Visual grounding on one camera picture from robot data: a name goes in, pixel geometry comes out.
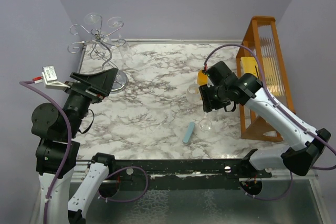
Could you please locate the chrome wine glass rack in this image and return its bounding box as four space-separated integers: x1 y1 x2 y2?
67 15 129 93

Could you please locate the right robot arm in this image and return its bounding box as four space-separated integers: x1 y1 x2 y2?
199 73 331 177

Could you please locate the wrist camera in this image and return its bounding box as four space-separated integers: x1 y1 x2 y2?
204 61 238 86
33 66 70 91

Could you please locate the wooden dish rack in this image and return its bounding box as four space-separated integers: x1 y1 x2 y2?
239 16 295 143

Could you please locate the clear wine glass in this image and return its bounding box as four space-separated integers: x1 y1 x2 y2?
198 112 212 132
83 13 102 25
186 83 201 104
107 17 131 58

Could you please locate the yellow plastic wine glass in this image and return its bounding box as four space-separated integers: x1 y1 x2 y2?
197 69 208 86

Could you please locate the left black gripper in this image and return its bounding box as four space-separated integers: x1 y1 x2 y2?
64 66 118 136

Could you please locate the yellow card in rack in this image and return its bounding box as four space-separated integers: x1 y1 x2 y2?
240 57 262 80

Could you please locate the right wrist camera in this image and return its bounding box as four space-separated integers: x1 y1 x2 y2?
204 61 238 86

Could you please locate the light blue eraser bar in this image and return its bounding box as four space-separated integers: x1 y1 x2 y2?
182 122 195 144

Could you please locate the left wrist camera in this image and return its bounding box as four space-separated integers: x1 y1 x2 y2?
33 66 70 91

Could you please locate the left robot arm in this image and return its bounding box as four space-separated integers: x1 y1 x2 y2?
31 66 118 223

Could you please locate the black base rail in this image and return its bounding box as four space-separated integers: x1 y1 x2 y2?
104 159 271 191

